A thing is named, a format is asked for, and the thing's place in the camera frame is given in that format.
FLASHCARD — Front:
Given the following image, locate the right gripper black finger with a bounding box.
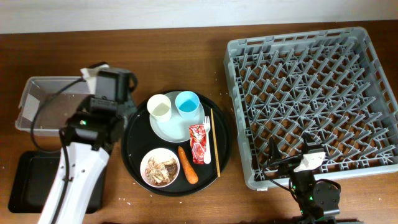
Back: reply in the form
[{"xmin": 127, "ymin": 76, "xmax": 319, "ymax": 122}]
[
  {"xmin": 303, "ymin": 133, "xmax": 323, "ymax": 152},
  {"xmin": 269, "ymin": 137, "xmax": 282, "ymax": 162}
]

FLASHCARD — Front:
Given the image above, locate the cream white cup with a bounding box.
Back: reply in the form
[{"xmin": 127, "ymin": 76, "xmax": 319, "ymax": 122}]
[{"xmin": 147, "ymin": 94, "xmax": 172, "ymax": 122}]

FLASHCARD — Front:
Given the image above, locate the light blue plastic cup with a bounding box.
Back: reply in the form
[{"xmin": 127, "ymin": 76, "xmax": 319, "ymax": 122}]
[{"xmin": 175, "ymin": 91, "xmax": 200, "ymax": 119}]

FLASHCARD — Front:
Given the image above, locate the red snack wrapper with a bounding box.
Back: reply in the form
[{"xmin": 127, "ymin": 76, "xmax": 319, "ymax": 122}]
[{"xmin": 189, "ymin": 124, "xmax": 206, "ymax": 164}]

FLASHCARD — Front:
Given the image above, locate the orange carrot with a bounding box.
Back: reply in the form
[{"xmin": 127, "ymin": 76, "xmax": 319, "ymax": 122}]
[{"xmin": 178, "ymin": 146, "xmax": 198, "ymax": 185}]

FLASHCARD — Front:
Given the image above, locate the pink white bowl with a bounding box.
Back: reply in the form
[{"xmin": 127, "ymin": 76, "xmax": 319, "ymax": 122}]
[{"xmin": 140, "ymin": 148, "xmax": 180, "ymax": 188}]

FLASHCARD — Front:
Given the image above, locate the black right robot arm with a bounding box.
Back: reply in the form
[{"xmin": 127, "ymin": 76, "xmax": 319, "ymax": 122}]
[{"xmin": 262, "ymin": 133, "xmax": 359, "ymax": 224}]

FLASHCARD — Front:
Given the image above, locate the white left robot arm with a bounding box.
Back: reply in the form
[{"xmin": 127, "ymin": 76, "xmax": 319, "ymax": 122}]
[{"xmin": 39, "ymin": 67, "xmax": 138, "ymax": 223}]

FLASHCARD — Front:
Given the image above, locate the grey dishwasher rack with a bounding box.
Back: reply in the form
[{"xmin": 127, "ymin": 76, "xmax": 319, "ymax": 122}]
[{"xmin": 224, "ymin": 27, "xmax": 397, "ymax": 190}]

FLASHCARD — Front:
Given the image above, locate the wooden chopstick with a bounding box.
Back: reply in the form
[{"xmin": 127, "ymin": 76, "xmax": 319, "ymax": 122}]
[{"xmin": 211, "ymin": 108, "xmax": 221, "ymax": 177}]

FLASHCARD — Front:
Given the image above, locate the white plastic fork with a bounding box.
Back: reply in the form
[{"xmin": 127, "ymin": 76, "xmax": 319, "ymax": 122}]
[{"xmin": 203, "ymin": 116, "xmax": 211, "ymax": 164}]

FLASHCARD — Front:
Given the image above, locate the clear plastic bin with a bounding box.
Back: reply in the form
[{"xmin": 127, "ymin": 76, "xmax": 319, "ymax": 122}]
[{"xmin": 14, "ymin": 76, "xmax": 128, "ymax": 138}]

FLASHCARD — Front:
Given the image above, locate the pale grey plate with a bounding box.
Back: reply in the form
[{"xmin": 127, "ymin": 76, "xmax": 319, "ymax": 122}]
[{"xmin": 149, "ymin": 91, "xmax": 205, "ymax": 143}]

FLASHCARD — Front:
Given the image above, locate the round black tray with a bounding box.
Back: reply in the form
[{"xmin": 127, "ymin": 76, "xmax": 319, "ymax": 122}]
[{"xmin": 121, "ymin": 95, "xmax": 232, "ymax": 197}]

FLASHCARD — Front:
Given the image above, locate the black rectangular tray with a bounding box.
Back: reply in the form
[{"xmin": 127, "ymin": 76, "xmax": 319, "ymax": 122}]
[{"xmin": 7, "ymin": 151, "xmax": 106, "ymax": 215}]

